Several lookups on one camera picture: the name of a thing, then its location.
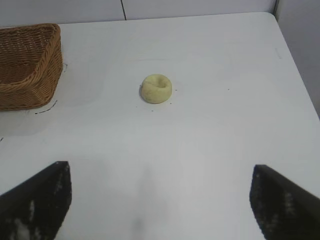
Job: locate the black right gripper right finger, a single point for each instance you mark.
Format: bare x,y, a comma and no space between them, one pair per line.
285,207

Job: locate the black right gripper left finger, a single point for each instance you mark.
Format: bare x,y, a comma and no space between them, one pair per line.
37,205

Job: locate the pale yellow egg yolk pastry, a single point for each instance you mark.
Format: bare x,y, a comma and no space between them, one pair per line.
156,91

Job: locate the brown woven wicker basket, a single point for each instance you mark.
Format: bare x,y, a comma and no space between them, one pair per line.
37,82

